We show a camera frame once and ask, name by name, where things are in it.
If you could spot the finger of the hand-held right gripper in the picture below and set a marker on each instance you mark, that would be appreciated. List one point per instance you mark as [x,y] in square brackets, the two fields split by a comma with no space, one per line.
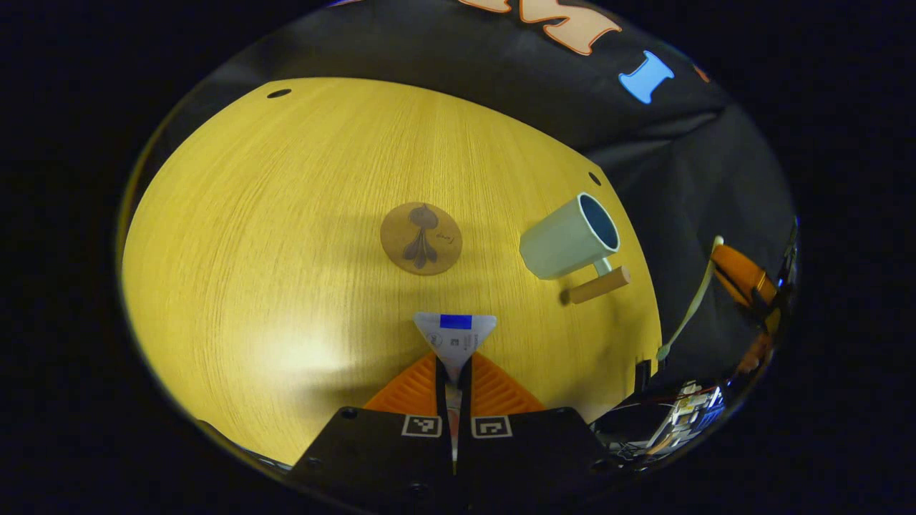
[741,272]

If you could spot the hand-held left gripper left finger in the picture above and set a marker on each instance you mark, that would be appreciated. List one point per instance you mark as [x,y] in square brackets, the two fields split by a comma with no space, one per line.
[442,400]

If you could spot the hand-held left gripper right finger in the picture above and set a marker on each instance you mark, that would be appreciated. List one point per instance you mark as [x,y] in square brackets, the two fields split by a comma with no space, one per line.
[465,400]

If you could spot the white toothbrush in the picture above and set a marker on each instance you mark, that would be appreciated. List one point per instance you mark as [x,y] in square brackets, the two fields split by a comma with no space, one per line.
[693,307]

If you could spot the white toothpaste tube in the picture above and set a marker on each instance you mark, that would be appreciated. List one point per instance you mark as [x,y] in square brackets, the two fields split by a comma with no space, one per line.
[456,340]

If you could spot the round brown coaster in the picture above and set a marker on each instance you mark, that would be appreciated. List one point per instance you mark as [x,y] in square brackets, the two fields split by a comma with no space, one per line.
[421,239]

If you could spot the pale green cup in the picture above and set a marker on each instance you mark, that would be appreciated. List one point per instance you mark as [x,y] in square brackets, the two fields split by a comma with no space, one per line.
[562,243]

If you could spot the yellow wooden desktop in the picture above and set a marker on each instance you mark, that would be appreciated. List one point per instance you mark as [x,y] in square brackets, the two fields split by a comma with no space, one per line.
[286,250]

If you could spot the black backdrop cloth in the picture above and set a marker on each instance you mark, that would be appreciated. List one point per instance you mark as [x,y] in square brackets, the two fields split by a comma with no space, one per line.
[687,186]

